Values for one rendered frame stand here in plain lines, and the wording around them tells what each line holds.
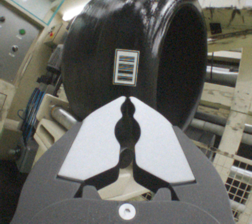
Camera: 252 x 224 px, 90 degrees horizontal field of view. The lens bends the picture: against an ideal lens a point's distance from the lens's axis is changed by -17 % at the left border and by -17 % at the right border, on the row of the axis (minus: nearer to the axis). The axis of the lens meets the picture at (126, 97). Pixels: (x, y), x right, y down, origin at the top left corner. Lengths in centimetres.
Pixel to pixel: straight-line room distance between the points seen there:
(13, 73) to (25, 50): 14
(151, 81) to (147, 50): 6
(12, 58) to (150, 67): 77
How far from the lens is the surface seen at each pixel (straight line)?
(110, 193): 34
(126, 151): 31
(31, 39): 94
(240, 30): 97
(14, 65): 92
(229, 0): 94
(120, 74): 26
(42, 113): 56
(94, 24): 33
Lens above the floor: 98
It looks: 7 degrees up
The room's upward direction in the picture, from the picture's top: 22 degrees clockwise
